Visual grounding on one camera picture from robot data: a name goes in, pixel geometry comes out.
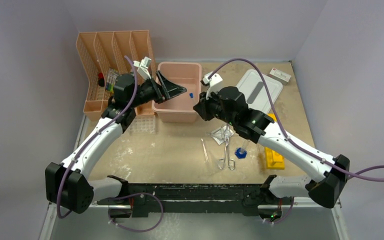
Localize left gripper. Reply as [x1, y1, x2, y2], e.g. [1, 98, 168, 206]
[129, 71, 186, 109]

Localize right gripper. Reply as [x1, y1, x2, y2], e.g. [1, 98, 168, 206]
[194, 88, 237, 127]

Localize pink plastic bin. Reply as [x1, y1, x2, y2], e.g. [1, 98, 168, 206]
[151, 61, 202, 123]

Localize clear acrylic tube rack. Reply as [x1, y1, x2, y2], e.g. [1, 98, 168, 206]
[127, 115, 157, 135]

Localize glass stirring rod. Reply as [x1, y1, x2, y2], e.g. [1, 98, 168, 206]
[200, 138, 209, 163]

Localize yellow test tube rack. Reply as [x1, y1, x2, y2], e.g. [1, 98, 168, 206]
[264, 113, 286, 170]

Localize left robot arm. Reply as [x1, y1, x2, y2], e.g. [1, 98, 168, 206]
[45, 71, 187, 214]

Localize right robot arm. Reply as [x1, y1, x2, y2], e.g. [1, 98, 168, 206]
[193, 86, 350, 209]

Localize clear plastic bag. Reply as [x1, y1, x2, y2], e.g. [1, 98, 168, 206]
[209, 125, 235, 146]

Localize white plastic lid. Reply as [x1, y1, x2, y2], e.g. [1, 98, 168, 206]
[236, 69, 283, 114]

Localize coloured marker pack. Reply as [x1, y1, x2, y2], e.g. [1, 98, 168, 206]
[105, 68, 120, 94]

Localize metal crucible tongs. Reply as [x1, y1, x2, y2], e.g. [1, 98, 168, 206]
[217, 124, 236, 171]

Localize red black bottle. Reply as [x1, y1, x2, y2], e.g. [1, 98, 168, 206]
[97, 72, 106, 87]

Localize peach desk organizer rack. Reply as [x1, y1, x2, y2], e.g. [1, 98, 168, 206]
[75, 30, 154, 122]

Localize white slide box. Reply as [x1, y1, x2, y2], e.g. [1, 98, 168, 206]
[269, 68, 292, 85]

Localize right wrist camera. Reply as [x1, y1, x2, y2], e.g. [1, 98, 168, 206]
[201, 72, 223, 100]

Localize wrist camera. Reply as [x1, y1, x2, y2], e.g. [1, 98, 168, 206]
[201, 72, 223, 100]
[133, 56, 152, 80]

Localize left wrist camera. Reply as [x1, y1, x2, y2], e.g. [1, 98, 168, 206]
[133, 56, 152, 80]

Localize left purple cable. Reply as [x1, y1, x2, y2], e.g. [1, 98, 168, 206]
[56, 55, 139, 220]

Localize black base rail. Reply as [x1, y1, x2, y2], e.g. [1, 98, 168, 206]
[98, 180, 293, 220]

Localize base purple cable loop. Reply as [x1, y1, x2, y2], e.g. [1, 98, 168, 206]
[107, 190, 165, 233]

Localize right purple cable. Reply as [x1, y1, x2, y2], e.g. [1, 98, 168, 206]
[206, 58, 384, 182]

